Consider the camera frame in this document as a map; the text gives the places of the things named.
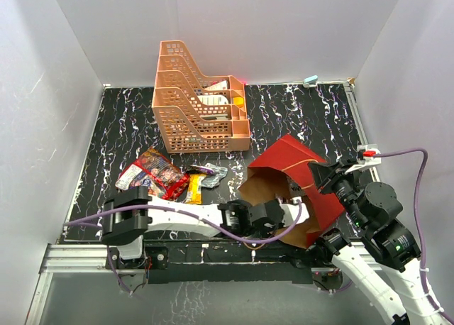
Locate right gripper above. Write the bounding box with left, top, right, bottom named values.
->
left=307, top=158, right=367, bottom=228

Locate red brown paper bag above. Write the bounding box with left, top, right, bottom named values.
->
left=239, top=134, right=344, bottom=248

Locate silver foil snack packet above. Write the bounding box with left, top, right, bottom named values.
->
left=201, top=163, right=228, bottom=189

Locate yellow snack packet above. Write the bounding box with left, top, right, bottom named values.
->
left=184, top=173, right=206, bottom=205

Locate red candy bag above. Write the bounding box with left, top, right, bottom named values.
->
left=115, top=148, right=189, bottom=201

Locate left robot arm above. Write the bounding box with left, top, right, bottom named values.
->
left=101, top=187, right=284, bottom=268

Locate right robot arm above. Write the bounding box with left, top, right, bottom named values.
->
left=309, top=160, right=452, bottom=324

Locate light blue eraser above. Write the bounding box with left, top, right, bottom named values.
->
left=303, top=75, right=319, bottom=88

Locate orange yellow round object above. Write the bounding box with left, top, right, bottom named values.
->
left=232, top=97, right=245, bottom=108

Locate peach plastic file organizer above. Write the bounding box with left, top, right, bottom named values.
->
left=152, top=40, right=250, bottom=153

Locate white box in organizer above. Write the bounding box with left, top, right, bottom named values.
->
left=205, top=79, right=229, bottom=91

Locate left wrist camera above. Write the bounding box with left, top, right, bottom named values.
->
left=280, top=200, right=309, bottom=228

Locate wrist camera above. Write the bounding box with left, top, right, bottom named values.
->
left=345, top=144, right=382, bottom=173
left=280, top=200, right=309, bottom=228

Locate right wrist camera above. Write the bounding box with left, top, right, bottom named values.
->
left=345, top=144, right=382, bottom=173

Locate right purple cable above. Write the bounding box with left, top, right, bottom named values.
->
left=374, top=147, right=454, bottom=322

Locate aluminium front rail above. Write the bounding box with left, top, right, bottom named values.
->
left=39, top=241, right=382, bottom=274

